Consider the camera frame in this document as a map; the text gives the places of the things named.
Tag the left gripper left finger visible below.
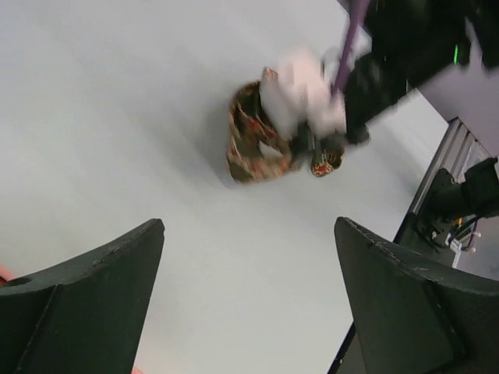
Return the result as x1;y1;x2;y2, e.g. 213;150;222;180
1;219;165;374

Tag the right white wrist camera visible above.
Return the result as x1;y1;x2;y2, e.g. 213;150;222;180
260;48;346;139

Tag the aluminium frame rail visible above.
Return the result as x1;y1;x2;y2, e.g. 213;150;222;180
394;117;498;268

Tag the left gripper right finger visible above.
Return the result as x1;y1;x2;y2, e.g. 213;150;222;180
334;217;498;373

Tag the brown patterned long tie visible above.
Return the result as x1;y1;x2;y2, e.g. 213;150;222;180
226;78;345;183

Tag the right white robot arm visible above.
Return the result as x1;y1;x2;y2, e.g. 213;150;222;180
290;1;498;157

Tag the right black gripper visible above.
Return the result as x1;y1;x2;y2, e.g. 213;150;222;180
290;122;345;160

